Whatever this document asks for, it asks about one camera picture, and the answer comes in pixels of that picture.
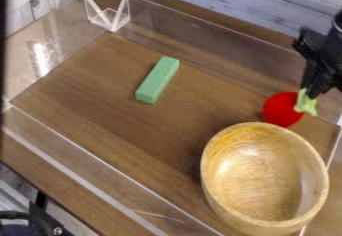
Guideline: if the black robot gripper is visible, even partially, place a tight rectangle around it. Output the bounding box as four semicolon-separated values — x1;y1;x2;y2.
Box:
293;10;342;99

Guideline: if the red felt strawberry toy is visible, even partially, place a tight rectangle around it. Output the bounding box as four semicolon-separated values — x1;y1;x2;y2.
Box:
262;89;318;128

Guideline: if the wooden bowl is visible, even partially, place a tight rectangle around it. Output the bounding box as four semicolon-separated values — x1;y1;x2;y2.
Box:
201;122;329;236

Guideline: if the green rectangular block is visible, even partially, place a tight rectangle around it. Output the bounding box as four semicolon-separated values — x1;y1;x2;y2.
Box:
135;56;181;104

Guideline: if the clear acrylic table barrier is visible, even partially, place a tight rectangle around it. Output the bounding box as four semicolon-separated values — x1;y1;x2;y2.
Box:
0;0;342;236

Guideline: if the clear acrylic corner bracket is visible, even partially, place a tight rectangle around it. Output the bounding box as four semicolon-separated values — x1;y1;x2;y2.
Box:
85;0;131;32

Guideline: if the black clamp with cable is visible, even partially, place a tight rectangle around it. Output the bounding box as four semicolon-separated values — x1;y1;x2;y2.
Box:
0;191;75;236

